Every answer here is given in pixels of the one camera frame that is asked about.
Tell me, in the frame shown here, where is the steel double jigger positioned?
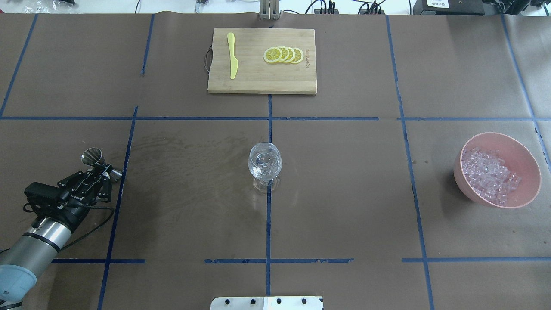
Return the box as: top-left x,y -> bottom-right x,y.
81,147 -> 122,183

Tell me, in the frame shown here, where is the clear wine glass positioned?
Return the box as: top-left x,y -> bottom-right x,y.
248,143 -> 283,194

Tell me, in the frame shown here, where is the pink bowl of ice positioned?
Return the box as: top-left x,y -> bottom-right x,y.
453,132 -> 542,209

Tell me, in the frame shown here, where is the bamboo cutting board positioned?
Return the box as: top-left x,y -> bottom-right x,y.
208,28 -> 318,96

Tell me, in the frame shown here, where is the yellow plastic knife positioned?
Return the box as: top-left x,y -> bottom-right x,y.
227,33 -> 239,79

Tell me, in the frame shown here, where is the lemon slices stack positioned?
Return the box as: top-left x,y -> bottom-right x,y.
263,46 -> 305,64

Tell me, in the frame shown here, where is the black computer box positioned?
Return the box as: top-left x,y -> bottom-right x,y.
412,0 -> 485,16

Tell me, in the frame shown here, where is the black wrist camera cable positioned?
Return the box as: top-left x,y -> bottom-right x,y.
24,199 -> 115,252

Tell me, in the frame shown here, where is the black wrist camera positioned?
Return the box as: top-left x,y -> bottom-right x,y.
24,182 -> 62,203

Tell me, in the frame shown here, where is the white camera pillar base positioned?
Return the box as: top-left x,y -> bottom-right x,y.
210,295 -> 324,310

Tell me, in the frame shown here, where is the aluminium frame post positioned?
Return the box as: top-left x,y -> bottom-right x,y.
259,0 -> 281,20

